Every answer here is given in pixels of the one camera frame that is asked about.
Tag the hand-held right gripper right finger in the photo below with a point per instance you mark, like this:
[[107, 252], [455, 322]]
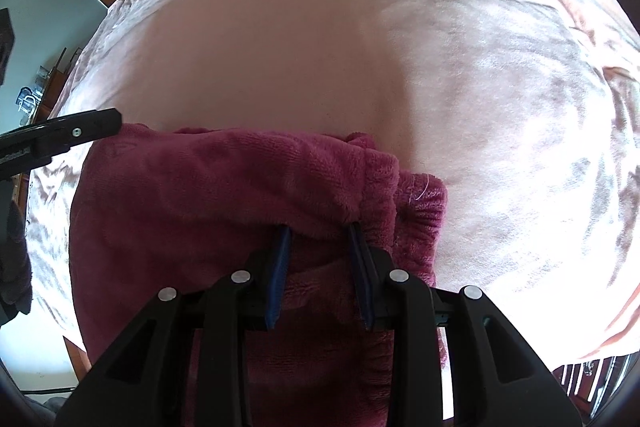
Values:
[[362, 282]]

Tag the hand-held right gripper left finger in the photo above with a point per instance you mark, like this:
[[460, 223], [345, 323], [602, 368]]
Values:
[[277, 277]]

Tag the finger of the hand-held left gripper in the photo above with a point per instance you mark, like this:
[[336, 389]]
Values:
[[90, 124]]

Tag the magenta fleece pants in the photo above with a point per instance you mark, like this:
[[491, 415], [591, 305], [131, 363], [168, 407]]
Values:
[[200, 187]]

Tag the glass kettle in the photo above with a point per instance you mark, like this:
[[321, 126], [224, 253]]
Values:
[[27, 103]]

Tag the wooden desk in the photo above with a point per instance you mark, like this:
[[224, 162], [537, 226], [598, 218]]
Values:
[[47, 92]]

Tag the pink blanket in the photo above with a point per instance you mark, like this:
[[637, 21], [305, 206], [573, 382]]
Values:
[[350, 57]]

